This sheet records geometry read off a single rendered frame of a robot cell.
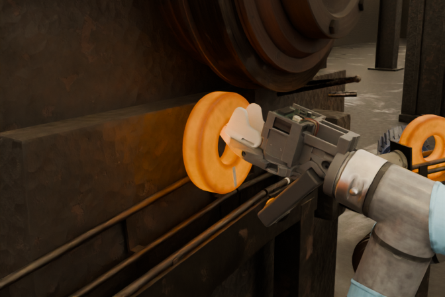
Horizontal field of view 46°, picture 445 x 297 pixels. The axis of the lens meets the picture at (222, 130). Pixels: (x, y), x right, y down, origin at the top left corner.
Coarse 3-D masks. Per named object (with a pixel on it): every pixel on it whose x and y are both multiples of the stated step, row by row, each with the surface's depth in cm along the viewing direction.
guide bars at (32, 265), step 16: (272, 176) 105; (160, 192) 81; (240, 192) 97; (128, 208) 76; (208, 208) 88; (224, 208) 93; (112, 224) 73; (128, 224) 76; (80, 240) 69; (128, 240) 77; (160, 240) 79; (48, 256) 65; (144, 256) 76; (16, 272) 62; (32, 272) 63; (112, 272) 72; (144, 272) 78; (0, 288) 60; (96, 288) 69
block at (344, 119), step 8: (320, 112) 115; (328, 112) 115; (336, 112) 115; (344, 112) 115; (328, 120) 111; (336, 120) 111; (344, 120) 113; (344, 128) 113; (320, 192) 116; (320, 200) 116; (328, 200) 115; (320, 208) 116; (328, 208) 115; (336, 208) 116; (344, 208) 120; (320, 216) 117; (328, 216) 116; (336, 216) 117
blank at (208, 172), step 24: (216, 96) 75; (240, 96) 79; (192, 120) 73; (216, 120) 74; (192, 144) 72; (216, 144) 75; (192, 168) 74; (216, 168) 75; (240, 168) 81; (216, 192) 77
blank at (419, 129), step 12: (420, 120) 121; (432, 120) 121; (444, 120) 122; (408, 132) 121; (420, 132) 120; (432, 132) 121; (444, 132) 122; (408, 144) 120; (420, 144) 121; (444, 144) 123; (420, 156) 122; (432, 156) 125; (444, 156) 124
